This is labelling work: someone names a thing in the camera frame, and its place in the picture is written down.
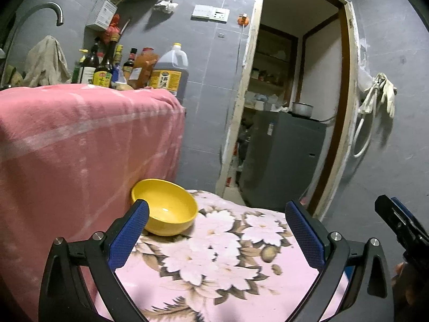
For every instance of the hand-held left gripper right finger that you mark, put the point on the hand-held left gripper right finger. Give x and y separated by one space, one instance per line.
305 234

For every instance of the orange packet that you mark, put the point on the orange packet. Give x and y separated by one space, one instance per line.
144 67

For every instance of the metal pot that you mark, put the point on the metal pot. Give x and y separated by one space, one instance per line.
301 109

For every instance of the metal faucet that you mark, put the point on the metal faucet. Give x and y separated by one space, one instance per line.
33 10

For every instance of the dark sauce bottle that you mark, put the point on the dark sauce bottle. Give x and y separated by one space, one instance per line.
129 65

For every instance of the dark bottle white label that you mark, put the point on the dark bottle white label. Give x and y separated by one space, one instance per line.
87 70

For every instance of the orange wall hook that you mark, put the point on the orange wall hook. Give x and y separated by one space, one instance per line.
243 19

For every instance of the pink checked blanket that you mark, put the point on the pink checked blanket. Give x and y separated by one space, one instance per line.
67 161

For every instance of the cooking oil jug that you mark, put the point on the cooking oil jug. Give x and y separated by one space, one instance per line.
169 73

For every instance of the dark bottle yellow label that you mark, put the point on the dark bottle yellow label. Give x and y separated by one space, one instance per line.
104 73

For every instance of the white wall socket panel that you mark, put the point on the white wall socket panel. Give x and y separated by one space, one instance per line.
209 12

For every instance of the red packet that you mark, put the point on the red packet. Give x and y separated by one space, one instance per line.
112 30

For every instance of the yellow cap bottle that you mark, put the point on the yellow cap bottle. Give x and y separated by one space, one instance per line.
118 55

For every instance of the pink floral blanket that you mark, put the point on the pink floral blanket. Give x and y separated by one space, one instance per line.
218 275

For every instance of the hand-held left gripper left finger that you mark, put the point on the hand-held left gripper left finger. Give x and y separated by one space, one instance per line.
129 234

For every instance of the person's right hand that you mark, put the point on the person's right hand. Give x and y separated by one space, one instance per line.
412 291

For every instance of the white rubber gloves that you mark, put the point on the white rubber gloves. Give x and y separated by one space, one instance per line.
385 90

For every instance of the wooden door frame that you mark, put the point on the wooden door frame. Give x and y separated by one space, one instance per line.
345 90

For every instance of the white plastic bag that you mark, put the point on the white plastic bag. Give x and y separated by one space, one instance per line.
166 3

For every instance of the grey cabinet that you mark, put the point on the grey cabinet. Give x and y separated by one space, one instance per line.
281 161

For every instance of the beige towel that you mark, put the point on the beige towel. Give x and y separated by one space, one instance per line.
45 63

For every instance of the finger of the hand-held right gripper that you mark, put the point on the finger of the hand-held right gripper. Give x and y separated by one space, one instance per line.
407 213
395 221

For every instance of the yellow plastic bowl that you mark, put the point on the yellow plastic bowl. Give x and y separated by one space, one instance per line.
167 218

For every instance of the green glass bottle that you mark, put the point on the green glass bottle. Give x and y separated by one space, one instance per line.
76 72

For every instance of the wooden shelf unit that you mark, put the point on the wooden shelf unit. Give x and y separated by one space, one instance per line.
268 73

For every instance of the white carton box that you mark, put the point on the white carton box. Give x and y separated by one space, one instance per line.
102 15

